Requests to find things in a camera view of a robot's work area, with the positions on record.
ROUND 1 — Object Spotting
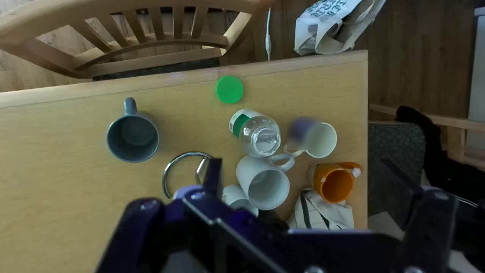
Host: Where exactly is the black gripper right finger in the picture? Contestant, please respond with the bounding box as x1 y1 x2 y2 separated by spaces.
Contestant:
381 159 460 273

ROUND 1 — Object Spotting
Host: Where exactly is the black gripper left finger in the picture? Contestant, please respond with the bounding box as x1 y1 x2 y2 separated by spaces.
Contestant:
96 158 246 273

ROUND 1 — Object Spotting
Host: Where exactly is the small white mug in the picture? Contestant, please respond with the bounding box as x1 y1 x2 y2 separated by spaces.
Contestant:
220 184 261 218

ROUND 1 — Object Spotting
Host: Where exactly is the grey padded seat cushion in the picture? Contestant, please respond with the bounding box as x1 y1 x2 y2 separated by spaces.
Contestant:
367 120 429 218

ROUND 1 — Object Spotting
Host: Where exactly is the blue grey ceramic mug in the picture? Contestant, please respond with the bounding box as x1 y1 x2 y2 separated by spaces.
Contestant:
105 96 161 164

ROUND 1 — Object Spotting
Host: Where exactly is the orange mug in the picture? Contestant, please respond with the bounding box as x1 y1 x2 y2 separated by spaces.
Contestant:
313 161 364 205

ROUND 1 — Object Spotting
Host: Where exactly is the wooden folding chair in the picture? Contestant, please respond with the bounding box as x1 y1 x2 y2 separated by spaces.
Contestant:
369 103 485 168

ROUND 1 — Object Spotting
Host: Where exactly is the white cloth with dark stripes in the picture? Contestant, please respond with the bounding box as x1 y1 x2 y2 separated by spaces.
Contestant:
287 187 357 232

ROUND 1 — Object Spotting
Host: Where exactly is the tall white mug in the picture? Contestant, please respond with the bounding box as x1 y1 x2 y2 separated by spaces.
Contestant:
235 153 297 212

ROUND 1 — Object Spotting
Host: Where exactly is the green-lidded glass jar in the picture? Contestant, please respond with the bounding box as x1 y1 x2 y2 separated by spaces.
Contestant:
228 108 284 158

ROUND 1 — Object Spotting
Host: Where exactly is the purple mug with white inside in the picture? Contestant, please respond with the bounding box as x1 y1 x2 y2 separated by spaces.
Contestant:
282 115 340 161

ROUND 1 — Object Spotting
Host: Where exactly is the green round plastic lid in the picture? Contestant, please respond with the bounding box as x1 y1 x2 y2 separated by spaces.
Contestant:
214 74 247 106

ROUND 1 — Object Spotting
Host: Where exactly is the light wooden slatted chair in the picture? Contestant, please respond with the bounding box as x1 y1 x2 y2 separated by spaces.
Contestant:
0 0 275 80

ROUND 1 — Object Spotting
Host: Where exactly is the white printed paper bag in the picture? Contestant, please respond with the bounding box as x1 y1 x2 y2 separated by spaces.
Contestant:
293 0 388 58

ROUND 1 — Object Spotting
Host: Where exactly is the white hanging cable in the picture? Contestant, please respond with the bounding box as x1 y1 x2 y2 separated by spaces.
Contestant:
263 6 275 62

